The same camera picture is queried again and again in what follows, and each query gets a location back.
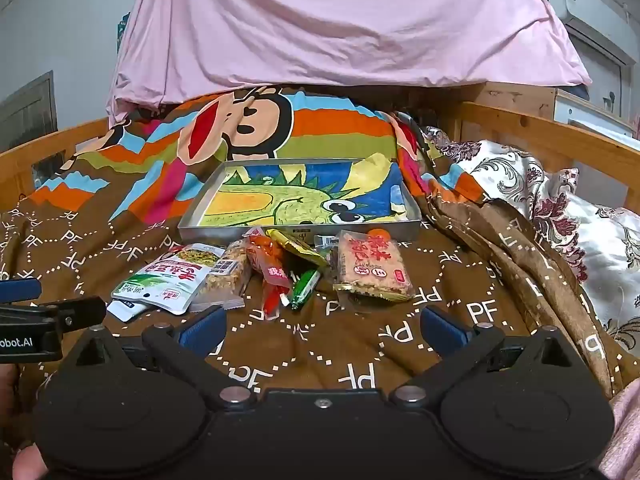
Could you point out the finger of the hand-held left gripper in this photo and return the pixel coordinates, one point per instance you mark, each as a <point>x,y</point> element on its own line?
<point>20,290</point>
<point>60,314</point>

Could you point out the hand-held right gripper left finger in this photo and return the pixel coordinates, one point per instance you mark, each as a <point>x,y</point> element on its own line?
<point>202,330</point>

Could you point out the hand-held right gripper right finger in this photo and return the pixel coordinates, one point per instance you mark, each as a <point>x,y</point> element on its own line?
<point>442,332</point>

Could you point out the clear nut bar packet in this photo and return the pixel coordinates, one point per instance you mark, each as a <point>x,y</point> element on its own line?
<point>220,285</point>

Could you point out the green white snack packet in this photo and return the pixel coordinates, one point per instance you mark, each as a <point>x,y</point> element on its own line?
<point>165,280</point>

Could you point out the blue white sachet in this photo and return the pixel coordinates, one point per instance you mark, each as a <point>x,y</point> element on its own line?
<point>122,311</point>

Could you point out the orange snack packet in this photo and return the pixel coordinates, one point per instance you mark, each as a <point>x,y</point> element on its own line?
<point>265,260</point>

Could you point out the rice cracker packet red print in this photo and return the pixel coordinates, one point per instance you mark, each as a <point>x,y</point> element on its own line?
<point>372,265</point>

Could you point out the grey metal tray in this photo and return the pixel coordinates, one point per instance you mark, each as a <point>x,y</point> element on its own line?
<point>225,233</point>

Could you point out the green stick snack packet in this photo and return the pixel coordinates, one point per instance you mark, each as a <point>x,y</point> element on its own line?
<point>302,290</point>

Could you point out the orange tangerine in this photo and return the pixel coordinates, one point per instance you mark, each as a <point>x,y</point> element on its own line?
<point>378,233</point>

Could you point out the yellow green snack packet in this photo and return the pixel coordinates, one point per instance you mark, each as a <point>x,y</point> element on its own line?
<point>300,252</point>

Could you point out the clear barcode snack packet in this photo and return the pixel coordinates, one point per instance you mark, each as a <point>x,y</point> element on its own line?
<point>325,241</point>

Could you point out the person's left hand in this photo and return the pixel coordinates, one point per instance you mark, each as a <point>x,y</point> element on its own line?
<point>27,465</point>

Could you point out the monkey printed brown blanket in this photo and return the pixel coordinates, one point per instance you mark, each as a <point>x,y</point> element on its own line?
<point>350,320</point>

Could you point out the grey door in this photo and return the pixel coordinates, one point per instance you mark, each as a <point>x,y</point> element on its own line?
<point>25,110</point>

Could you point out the floral satin quilt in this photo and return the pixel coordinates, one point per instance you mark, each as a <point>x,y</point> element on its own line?
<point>600,240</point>

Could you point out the pink garment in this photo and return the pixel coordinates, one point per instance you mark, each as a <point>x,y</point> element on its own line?
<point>627,435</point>

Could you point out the wooden cabinet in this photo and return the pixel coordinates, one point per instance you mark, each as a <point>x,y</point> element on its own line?
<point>515,100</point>

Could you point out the white cabinet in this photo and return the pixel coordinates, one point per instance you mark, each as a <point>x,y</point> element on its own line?
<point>575,108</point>

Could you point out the pale panelled door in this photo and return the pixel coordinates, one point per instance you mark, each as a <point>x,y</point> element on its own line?
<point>600,72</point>

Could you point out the pink hanging sheet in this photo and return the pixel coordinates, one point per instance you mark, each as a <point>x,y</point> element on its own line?
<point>350,20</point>

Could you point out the white air conditioner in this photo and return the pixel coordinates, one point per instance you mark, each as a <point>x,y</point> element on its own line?
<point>585,2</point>

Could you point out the wooden bed frame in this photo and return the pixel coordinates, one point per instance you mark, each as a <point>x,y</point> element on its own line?
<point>60,145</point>

